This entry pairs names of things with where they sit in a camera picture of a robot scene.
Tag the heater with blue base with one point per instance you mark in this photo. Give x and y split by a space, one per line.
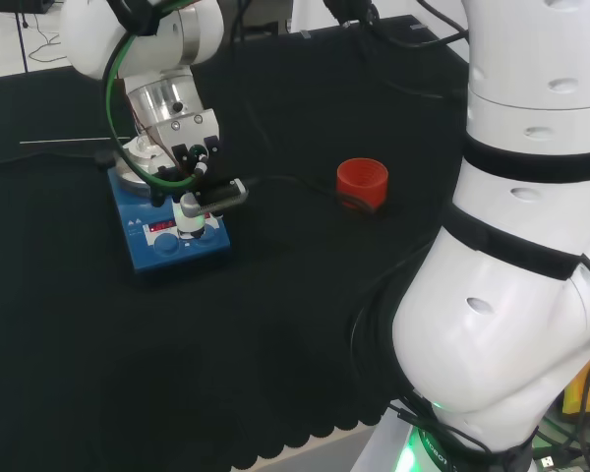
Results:
150 255

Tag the red ribbed plastic cap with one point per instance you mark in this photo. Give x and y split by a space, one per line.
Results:
363 183

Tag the silver usb plug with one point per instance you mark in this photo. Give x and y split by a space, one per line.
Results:
547 461

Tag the thin glass rod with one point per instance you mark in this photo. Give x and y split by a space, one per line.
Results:
64 142

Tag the black box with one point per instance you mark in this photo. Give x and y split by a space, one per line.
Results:
19 5

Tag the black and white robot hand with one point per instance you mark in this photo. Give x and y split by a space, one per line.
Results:
192 130

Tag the black bench cloth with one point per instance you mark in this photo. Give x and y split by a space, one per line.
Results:
177 369

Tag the clear glass vessel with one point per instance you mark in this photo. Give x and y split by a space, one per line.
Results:
141 146

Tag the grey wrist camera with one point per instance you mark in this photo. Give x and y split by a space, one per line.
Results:
221 196

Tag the yellow stop button box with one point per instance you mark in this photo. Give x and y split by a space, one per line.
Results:
582 393

